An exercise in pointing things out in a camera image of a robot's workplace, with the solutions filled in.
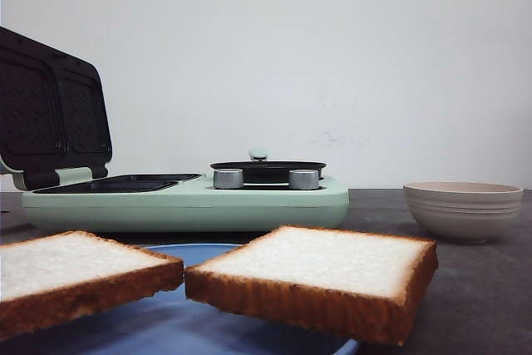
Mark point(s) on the blue plate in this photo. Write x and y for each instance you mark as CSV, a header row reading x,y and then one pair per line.
x,y
169,323

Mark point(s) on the mint breakfast maker lid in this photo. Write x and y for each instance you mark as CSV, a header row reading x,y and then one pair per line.
x,y
53,114

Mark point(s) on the bread slice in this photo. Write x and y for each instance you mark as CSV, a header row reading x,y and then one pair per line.
x,y
358,285
56,279

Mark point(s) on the small black frying pan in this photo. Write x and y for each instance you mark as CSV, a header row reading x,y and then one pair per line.
x,y
260,170

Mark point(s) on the silver control knob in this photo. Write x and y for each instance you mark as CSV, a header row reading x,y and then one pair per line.
x,y
228,179
303,179

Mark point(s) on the right silver control knob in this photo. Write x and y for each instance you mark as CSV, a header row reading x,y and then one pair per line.
x,y
303,179

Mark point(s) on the beige ribbed bowl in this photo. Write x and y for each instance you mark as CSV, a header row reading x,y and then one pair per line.
x,y
463,212

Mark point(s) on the left silver control knob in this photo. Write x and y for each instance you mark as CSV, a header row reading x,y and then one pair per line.
x,y
228,179

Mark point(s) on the mint green breakfast maker base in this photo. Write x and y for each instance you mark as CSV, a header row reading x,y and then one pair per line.
x,y
182,203

